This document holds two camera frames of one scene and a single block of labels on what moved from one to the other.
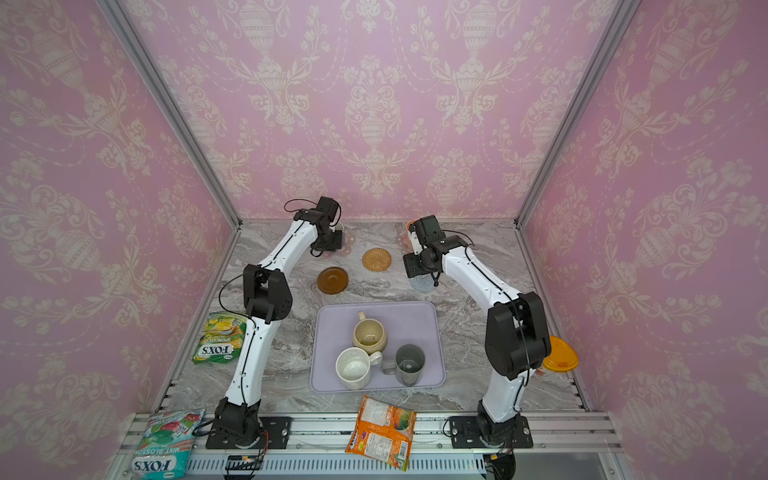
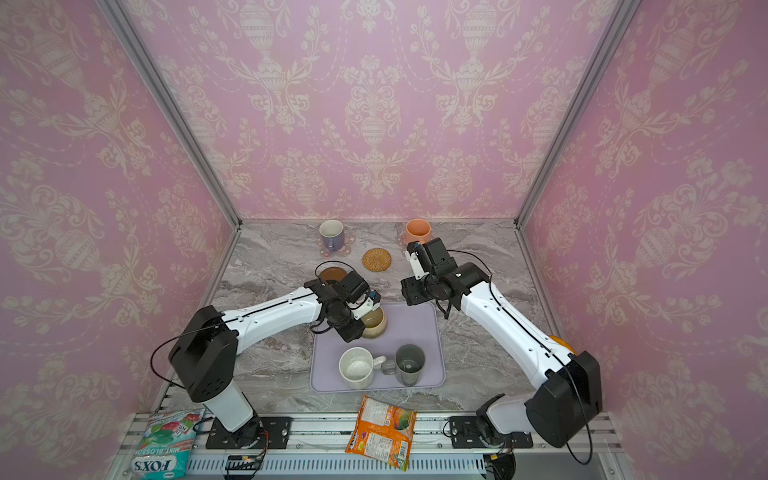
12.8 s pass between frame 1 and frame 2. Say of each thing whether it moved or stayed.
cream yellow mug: moved
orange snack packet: stayed
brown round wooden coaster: stayed
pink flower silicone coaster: stayed
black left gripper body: moved
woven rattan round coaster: stayed
